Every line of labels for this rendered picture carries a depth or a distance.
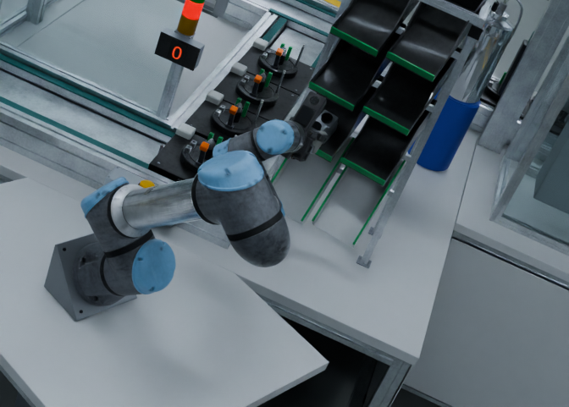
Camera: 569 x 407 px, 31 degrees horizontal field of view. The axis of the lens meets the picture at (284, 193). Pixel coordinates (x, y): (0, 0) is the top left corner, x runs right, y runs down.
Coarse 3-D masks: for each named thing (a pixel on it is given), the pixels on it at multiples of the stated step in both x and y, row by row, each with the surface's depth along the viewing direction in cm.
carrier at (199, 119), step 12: (216, 96) 316; (204, 108) 312; (216, 108) 314; (228, 108) 312; (240, 108) 305; (192, 120) 304; (204, 120) 306; (216, 120) 304; (240, 120) 309; (252, 120) 312; (264, 120) 318; (204, 132) 301; (216, 132) 303; (228, 132) 303; (240, 132) 304
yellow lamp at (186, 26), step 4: (180, 16) 281; (184, 16) 279; (180, 20) 280; (184, 20) 279; (188, 20) 279; (192, 20) 279; (196, 20) 280; (180, 24) 280; (184, 24) 280; (188, 24) 280; (192, 24) 280; (196, 24) 281; (180, 28) 281; (184, 28) 280; (188, 28) 280; (192, 28) 281; (180, 32) 281; (184, 32) 281; (188, 32) 281; (192, 32) 282
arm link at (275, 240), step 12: (276, 228) 194; (240, 240) 194; (252, 240) 193; (264, 240) 194; (276, 240) 195; (288, 240) 199; (240, 252) 196; (252, 252) 195; (264, 252) 195; (276, 252) 197; (252, 264) 200; (264, 264) 199; (276, 264) 202
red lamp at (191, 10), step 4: (188, 0) 277; (188, 4) 277; (192, 4) 276; (196, 4) 276; (200, 4) 277; (184, 8) 279; (188, 8) 277; (192, 8) 277; (196, 8) 277; (200, 8) 278; (184, 12) 279; (188, 12) 278; (192, 12) 278; (196, 12) 278; (200, 12) 279; (188, 16) 278; (192, 16) 278; (196, 16) 279
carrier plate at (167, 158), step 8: (176, 136) 294; (192, 136) 297; (200, 136) 298; (168, 144) 289; (176, 144) 290; (184, 144) 292; (160, 152) 284; (168, 152) 286; (176, 152) 287; (152, 160) 280; (160, 160) 281; (168, 160) 283; (176, 160) 284; (152, 168) 279; (160, 168) 278; (168, 168) 279; (176, 168) 280; (184, 168) 282; (168, 176) 279; (176, 176) 278; (184, 176) 279; (192, 176) 280
